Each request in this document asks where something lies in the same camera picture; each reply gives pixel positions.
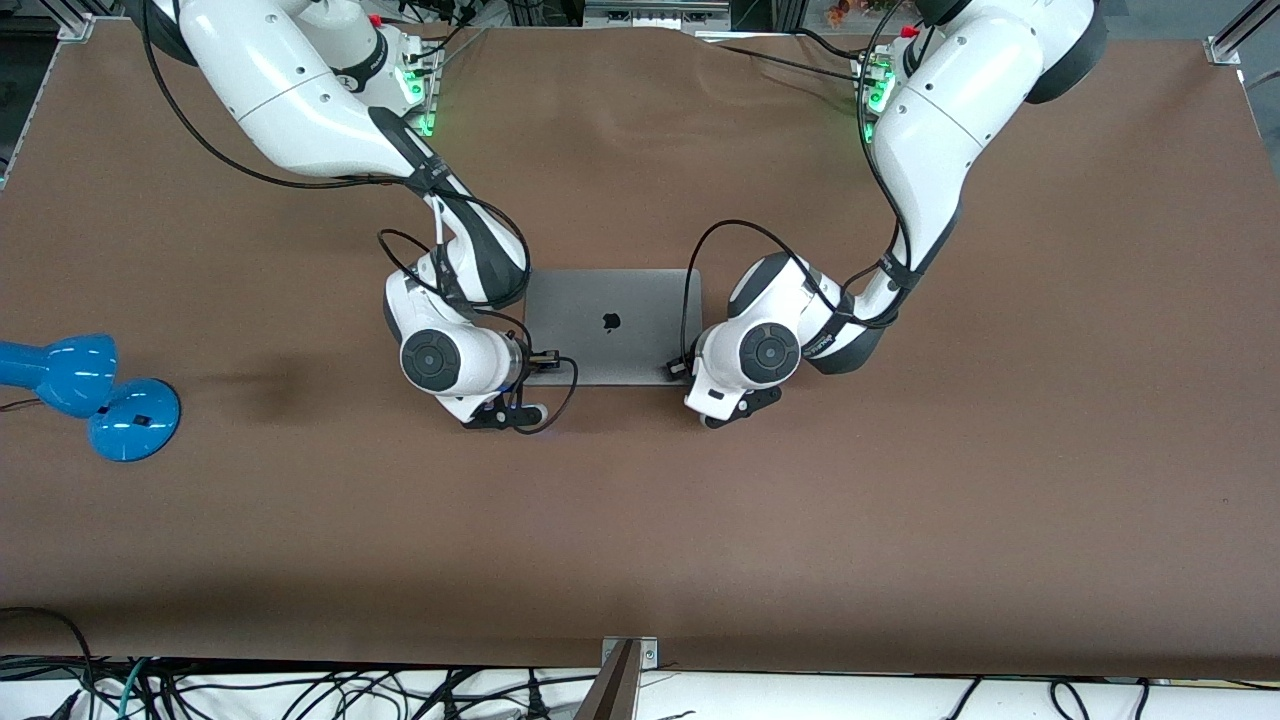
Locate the grey laptop computer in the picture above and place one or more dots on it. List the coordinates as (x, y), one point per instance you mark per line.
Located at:
(590, 340)

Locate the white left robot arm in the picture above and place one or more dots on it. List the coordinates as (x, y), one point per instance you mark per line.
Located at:
(960, 110)

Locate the brown table cover sheet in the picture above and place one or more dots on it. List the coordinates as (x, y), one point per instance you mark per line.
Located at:
(900, 500)

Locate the grey metal control box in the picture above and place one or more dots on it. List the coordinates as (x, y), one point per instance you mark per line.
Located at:
(655, 15)

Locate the orange background object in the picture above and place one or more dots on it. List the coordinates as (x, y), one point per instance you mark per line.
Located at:
(840, 12)

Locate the blue desk lamp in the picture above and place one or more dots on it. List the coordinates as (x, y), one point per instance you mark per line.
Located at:
(135, 420)

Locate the aluminium table corner profile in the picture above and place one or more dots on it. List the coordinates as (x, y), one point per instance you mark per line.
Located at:
(1235, 40)
(72, 22)

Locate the small metal corner bracket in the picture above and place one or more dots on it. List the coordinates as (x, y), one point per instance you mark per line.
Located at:
(648, 655)

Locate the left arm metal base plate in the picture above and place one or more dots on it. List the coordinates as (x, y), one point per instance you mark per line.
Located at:
(866, 130)

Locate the aluminium profile post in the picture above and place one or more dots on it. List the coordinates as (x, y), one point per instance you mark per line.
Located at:
(610, 695)

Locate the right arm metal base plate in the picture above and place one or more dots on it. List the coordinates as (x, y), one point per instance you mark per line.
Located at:
(430, 75)

